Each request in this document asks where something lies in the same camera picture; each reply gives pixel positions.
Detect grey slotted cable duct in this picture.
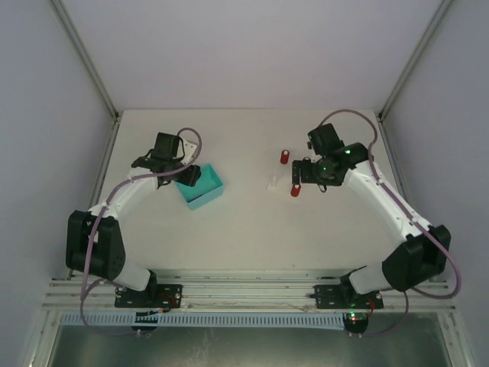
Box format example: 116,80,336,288
60,311,344,330

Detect white base plate with pegs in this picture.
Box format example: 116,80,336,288
267,174,292,196

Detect aluminium corner post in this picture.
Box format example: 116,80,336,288
377,0,454,123
49,0,122,122

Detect teal plastic parts bin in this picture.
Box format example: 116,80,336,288
176,164,224,210

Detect left aluminium corner post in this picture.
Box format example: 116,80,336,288
49,0,122,122

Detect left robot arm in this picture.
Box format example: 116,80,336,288
66,128,202,299

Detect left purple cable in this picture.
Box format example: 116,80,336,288
79,127,203,338

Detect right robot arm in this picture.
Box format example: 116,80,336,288
292,123,451,300

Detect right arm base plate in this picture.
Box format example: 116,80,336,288
309,284,384,310

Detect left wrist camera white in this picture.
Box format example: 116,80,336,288
176,139,199,165

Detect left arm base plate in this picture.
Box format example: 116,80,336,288
114,284,183,309

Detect aluminium rail frame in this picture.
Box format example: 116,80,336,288
41,271,455,313

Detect right aluminium corner post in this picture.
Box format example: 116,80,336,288
377,0,454,123

